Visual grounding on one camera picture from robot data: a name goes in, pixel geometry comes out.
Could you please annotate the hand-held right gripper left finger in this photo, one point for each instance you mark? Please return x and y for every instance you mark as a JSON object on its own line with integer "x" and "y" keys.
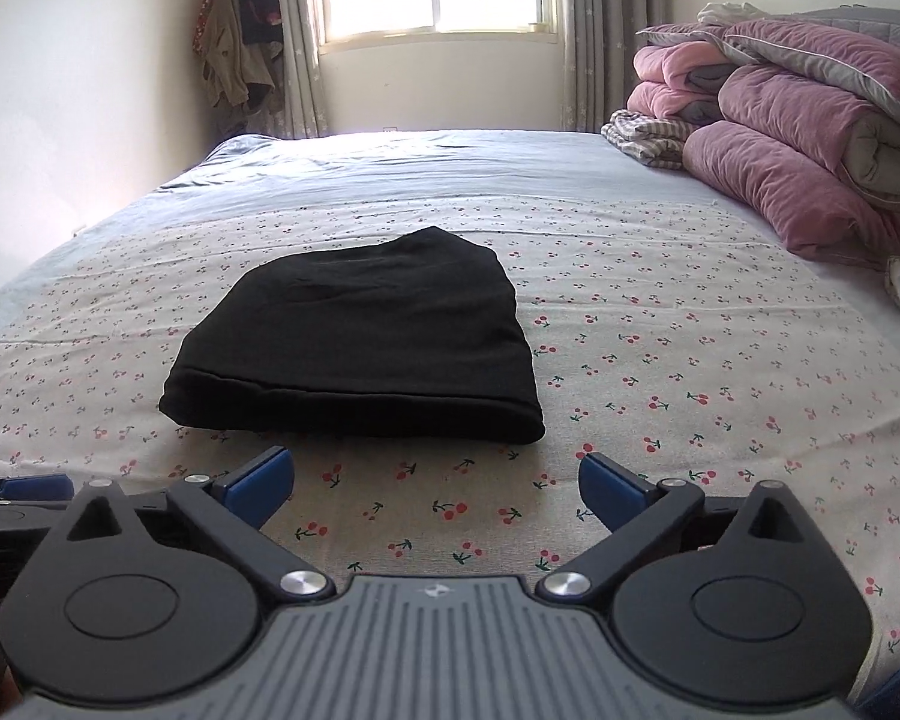
{"x": 259, "y": 487}

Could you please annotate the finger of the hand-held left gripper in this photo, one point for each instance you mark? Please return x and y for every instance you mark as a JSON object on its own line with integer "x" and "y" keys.
{"x": 37, "y": 486}

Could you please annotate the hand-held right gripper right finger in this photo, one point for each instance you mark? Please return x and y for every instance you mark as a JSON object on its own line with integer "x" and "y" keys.
{"x": 613, "y": 491}

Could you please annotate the black pants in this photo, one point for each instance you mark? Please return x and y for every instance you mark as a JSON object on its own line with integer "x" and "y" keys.
{"x": 360, "y": 345}

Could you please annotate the cherry print bed sheet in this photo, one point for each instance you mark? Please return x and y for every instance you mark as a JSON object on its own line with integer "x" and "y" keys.
{"x": 645, "y": 352}

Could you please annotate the grey checked cloth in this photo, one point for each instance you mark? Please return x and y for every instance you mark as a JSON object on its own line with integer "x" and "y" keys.
{"x": 641, "y": 139}

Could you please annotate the pale blue bed sheet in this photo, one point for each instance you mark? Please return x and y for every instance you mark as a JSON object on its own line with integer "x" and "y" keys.
{"x": 420, "y": 165}

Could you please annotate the purple folded quilt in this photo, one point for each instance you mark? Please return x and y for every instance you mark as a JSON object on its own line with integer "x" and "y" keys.
{"x": 780, "y": 165}

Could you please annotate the pink folded blanket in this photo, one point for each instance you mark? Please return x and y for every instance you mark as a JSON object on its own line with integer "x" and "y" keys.
{"x": 667, "y": 82}

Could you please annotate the grey star print curtain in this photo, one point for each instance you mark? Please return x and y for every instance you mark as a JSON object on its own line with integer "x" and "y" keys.
{"x": 300, "y": 75}
{"x": 607, "y": 37}

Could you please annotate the hanging clothes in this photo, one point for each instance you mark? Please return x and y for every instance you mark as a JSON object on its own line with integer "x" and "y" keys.
{"x": 232, "y": 37}

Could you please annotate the purple pillow grey trim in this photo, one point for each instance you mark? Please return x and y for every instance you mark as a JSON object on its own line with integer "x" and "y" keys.
{"x": 832, "y": 56}
{"x": 675, "y": 34}

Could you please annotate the grey quilted headboard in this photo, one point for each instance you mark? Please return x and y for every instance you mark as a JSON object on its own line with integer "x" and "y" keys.
{"x": 870, "y": 21}

